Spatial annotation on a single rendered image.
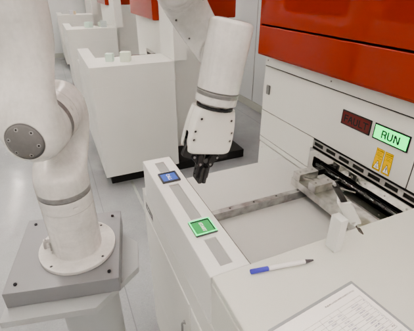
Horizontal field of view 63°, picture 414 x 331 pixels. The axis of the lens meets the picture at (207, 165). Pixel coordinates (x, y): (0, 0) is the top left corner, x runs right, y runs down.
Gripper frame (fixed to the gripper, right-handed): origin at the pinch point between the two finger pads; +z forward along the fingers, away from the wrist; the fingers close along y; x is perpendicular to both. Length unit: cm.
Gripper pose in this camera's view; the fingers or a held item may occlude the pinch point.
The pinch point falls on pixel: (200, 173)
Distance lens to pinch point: 73.8
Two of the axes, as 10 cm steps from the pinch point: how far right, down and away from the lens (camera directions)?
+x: 4.0, 4.4, -8.0
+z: -1.9, 9.0, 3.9
